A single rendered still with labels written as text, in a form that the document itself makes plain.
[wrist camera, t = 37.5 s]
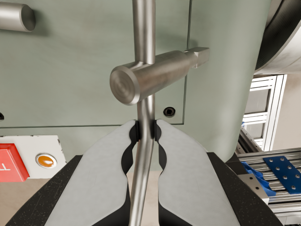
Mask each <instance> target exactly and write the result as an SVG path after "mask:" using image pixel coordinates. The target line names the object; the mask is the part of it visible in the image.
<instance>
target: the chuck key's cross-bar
mask: <svg viewBox="0 0 301 226"><path fill-rule="evenodd" d="M155 5H156V0H132V6H133V34H134V54H135V61H140V62H144V63H147V64H155ZM137 113H138V132H139V142H138V146H137V153H136V159H135V166H134V173H133V182H132V189H131V196H130V201H131V207H130V218H129V225H128V226H141V222H142V214H143V209H144V203H145V197H146V190H147V184H148V178H149V172H150V167H151V159H152V153H153V148H154V140H155V123H154V121H155V94H152V95H151V96H149V97H147V98H145V99H143V100H141V101H140V102H138V103H137Z"/></svg>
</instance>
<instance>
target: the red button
mask: <svg viewBox="0 0 301 226"><path fill-rule="evenodd" d="M28 177H29V173H28V171H27V169H26V167H25V165H24V163H23V161H22V159H21V156H20V154H19V152H18V150H17V148H16V146H15V144H14V143H0V182H24V181H26V179H27V178H28Z"/></svg>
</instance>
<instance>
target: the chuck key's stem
mask: <svg viewBox="0 0 301 226"><path fill-rule="evenodd" d="M209 52H210V48H205V47H195V48H191V49H188V50H185V51H184V53H183V52H181V51H178V50H174V51H170V52H166V53H163V54H159V55H156V56H155V64H147V63H144V62H140V61H134V62H130V63H127V64H124V65H120V66H117V67H115V68H114V69H113V70H112V71H111V74H110V81H109V83H110V89H111V91H112V93H113V95H114V96H115V98H116V99H117V100H118V101H120V102H121V103H122V104H124V105H127V106H131V105H134V104H136V103H138V102H140V101H141V100H143V99H145V98H147V97H149V96H151V95H152V94H155V93H156V92H158V91H160V90H162V89H164V88H165V87H167V86H169V85H171V84H173V83H174V82H176V81H178V80H180V79H182V78H184V77H185V76H186V75H187V73H188V71H189V69H190V68H198V67H200V66H202V65H203V64H205V63H207V62H208V59H209Z"/></svg>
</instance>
